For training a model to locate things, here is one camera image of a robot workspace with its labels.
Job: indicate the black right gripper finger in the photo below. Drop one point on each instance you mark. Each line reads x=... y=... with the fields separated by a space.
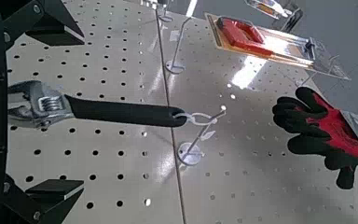
x=54 y=194
x=56 y=32

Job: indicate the white perforated pegboard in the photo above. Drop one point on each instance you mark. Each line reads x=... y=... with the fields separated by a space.
x=245 y=174
x=105 y=155

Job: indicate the white pegboard hook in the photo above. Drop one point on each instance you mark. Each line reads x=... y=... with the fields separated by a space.
x=189 y=154
x=165 y=18
x=174 y=67

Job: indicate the white zip tie loop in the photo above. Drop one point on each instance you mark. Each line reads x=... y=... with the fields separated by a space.
x=209 y=134

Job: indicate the red tool blister package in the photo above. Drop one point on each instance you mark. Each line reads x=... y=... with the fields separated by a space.
x=239 y=34

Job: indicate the red black work glove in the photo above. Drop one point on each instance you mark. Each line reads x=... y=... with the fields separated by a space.
x=323 y=124

